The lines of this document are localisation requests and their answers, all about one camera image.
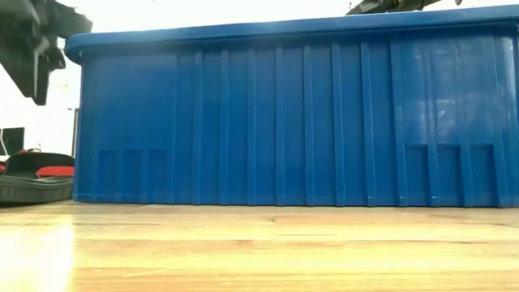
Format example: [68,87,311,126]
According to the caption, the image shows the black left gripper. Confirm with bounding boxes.
[0,0,93,106]

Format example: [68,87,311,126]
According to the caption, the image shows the blue plastic bin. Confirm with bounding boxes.
[64,4,519,208]

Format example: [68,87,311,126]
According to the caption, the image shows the dark thin pole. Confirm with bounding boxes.
[71,107,80,158]

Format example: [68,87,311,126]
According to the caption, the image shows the black monitor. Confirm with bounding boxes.
[0,127,25,157]

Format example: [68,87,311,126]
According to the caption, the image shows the red object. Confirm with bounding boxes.
[35,165,75,178]

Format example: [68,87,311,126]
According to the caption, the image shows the black slide sandal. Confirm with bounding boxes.
[0,152,76,204]

